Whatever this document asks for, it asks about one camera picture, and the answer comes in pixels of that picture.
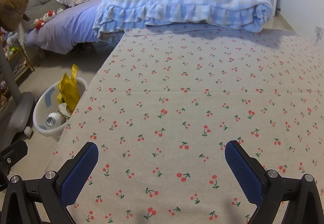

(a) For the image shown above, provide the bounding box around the purple bed mattress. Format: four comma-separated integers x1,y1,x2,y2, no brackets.
24,0,102,54

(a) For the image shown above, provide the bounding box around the blue plaid ruffled blanket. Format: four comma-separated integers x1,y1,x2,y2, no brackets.
93,0,273,41

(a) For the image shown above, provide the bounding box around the brown plush blanket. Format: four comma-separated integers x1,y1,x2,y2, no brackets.
0,0,30,32

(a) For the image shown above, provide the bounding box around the hello kitty plush toy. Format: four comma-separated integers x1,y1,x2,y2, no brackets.
33,10,56,30

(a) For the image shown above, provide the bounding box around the white wall socket plug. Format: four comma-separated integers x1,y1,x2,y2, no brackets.
315,24,324,43

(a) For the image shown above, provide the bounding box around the white patterned trash bin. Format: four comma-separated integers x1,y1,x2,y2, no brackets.
32,76,89,142

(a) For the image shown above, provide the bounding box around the yellow snack wrapper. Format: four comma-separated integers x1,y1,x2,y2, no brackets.
56,64,81,112

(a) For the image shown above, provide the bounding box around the wooden toy shelf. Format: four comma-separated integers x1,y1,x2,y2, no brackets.
3,46,35,82

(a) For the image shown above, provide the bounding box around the white yogurt bottle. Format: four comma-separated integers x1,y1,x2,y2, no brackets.
46,113,66,128

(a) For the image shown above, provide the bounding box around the grey rolling chair stand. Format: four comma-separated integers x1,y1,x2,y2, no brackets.
1,45,34,150

